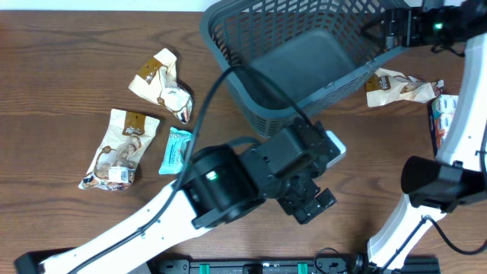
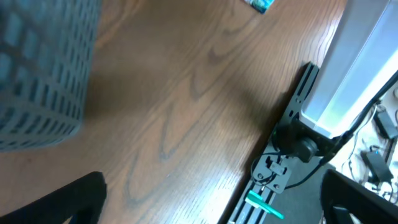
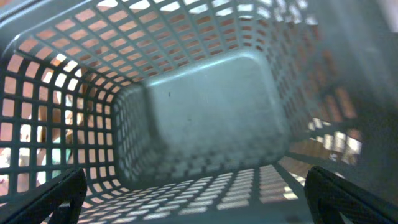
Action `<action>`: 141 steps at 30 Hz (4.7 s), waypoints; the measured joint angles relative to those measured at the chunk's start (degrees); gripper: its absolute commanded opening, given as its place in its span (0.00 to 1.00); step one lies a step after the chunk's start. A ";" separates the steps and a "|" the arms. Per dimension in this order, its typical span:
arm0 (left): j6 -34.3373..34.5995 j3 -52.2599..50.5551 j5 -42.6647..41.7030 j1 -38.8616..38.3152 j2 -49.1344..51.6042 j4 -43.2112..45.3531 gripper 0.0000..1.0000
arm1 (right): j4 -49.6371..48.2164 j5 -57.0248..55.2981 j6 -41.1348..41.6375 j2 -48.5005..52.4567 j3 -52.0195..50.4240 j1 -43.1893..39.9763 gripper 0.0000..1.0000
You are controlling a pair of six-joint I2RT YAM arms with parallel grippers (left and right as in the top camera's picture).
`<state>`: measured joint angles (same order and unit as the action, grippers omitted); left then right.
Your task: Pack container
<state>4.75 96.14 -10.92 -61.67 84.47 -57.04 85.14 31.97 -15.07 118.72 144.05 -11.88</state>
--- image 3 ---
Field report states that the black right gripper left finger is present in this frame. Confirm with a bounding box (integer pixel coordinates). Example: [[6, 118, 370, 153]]
[[1, 168, 87, 223]]

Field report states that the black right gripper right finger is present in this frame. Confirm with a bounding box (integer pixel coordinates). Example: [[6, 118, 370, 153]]
[[304, 166, 397, 224]]

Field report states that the dark grey plastic basket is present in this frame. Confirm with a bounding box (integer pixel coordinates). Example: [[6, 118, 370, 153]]
[[1, 0, 397, 223]]

